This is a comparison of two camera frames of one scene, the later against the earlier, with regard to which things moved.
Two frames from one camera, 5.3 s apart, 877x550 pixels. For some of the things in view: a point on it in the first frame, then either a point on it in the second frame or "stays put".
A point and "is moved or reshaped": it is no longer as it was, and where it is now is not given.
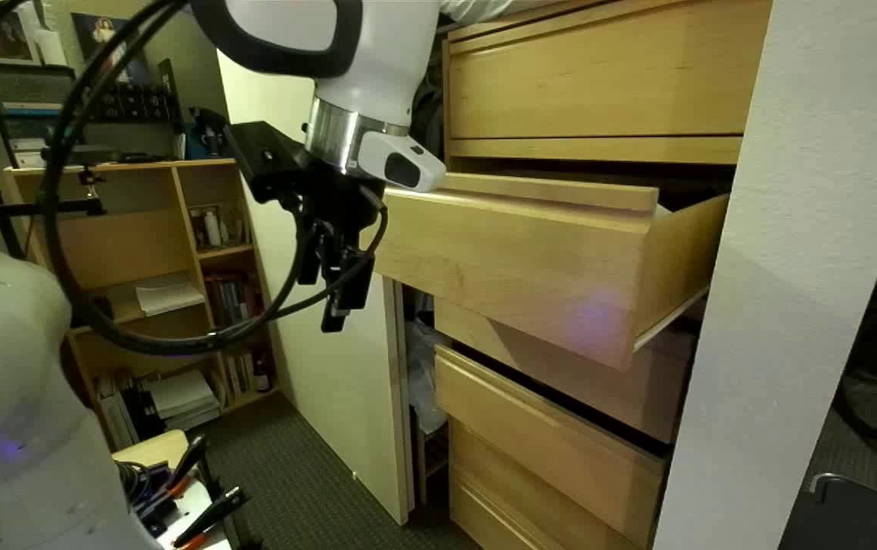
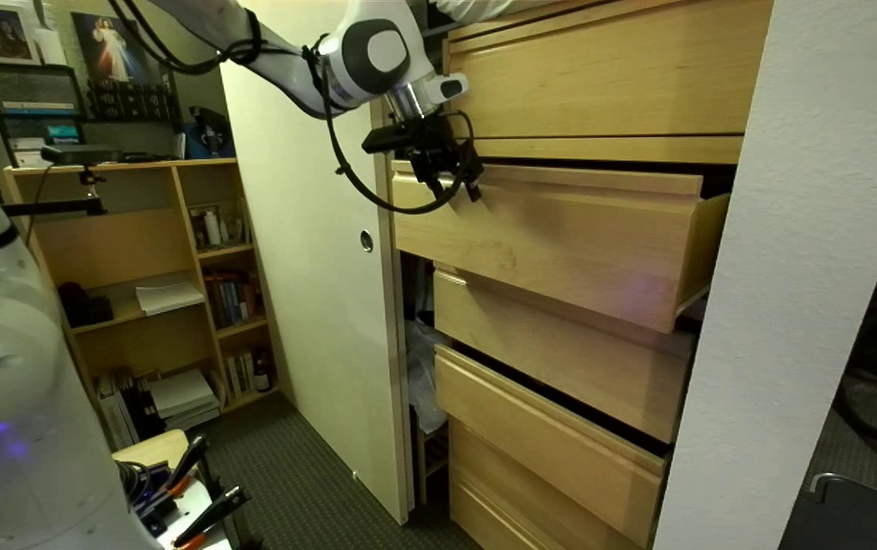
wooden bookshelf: x=166 y=287 stays put
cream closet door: x=340 y=381 stays put
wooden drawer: x=579 y=260 is moved or reshaped
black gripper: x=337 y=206 -> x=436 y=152
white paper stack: x=160 y=298 stays put
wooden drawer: x=608 y=84 stays put
